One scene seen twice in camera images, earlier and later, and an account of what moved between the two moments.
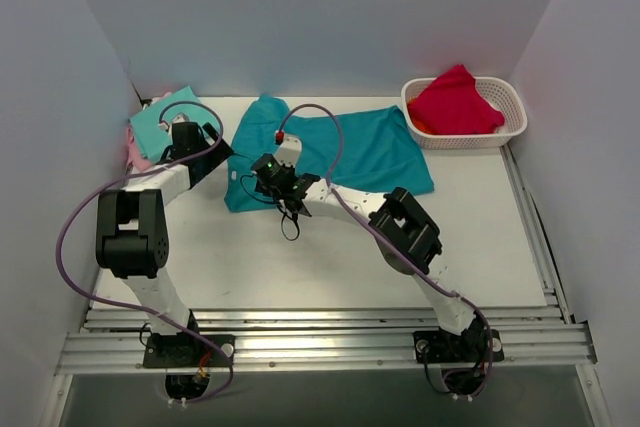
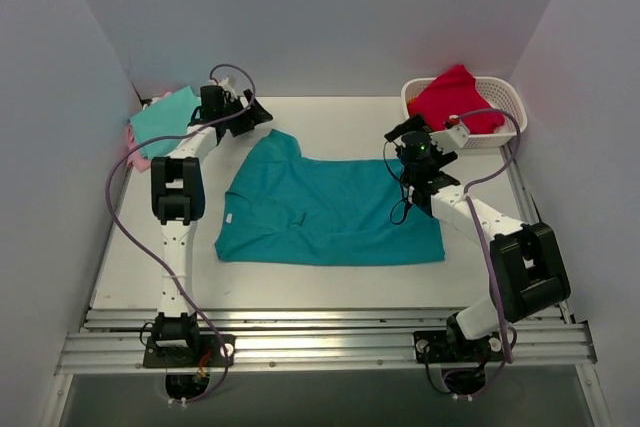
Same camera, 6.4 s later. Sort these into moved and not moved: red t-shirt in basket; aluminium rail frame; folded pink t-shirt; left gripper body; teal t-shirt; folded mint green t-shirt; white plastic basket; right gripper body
Moved: left gripper body; teal t-shirt; right gripper body
Not moved: aluminium rail frame; white plastic basket; folded mint green t-shirt; red t-shirt in basket; folded pink t-shirt
